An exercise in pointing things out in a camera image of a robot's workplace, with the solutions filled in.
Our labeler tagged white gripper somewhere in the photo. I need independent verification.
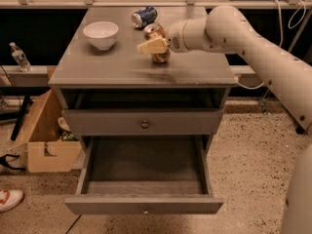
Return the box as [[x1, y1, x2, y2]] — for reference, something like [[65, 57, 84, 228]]
[[136, 20, 188, 54]]

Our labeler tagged orange soda can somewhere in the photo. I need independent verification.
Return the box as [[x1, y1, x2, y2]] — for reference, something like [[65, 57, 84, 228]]
[[144, 22, 171, 63]]

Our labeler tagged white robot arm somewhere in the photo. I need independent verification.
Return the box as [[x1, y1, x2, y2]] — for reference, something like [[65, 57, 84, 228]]
[[137, 5, 312, 234]]

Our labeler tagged blue soda can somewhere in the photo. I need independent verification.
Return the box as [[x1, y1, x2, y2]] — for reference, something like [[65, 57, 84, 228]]
[[131, 6, 158, 29]]

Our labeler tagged grey drawer cabinet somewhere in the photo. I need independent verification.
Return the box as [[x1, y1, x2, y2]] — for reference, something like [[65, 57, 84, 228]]
[[48, 6, 238, 216]]

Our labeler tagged closed grey upper drawer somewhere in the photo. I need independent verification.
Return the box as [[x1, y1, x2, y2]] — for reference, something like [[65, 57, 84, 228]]
[[62, 109, 223, 136]]

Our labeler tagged open grey lower drawer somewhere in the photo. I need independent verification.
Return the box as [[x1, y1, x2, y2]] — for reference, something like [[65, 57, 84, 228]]
[[65, 136, 223, 215]]

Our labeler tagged white bowl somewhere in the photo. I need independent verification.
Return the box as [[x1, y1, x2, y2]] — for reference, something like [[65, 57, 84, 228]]
[[83, 21, 119, 50]]

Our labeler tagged clear plastic water bottle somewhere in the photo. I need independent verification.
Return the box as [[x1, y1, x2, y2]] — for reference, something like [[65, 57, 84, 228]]
[[10, 42, 31, 72]]

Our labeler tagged open cardboard box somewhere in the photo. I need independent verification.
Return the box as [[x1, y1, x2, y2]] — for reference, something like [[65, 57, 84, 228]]
[[12, 90, 84, 173]]

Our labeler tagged white and orange sneaker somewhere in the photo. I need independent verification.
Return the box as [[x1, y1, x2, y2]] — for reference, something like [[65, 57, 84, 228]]
[[0, 190, 24, 213]]

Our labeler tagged white cable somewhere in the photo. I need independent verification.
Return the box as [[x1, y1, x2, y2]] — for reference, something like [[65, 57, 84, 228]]
[[236, 0, 307, 91]]

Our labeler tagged black strap on floor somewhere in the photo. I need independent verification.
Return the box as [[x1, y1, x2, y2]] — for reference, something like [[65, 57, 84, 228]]
[[0, 154, 26, 173]]

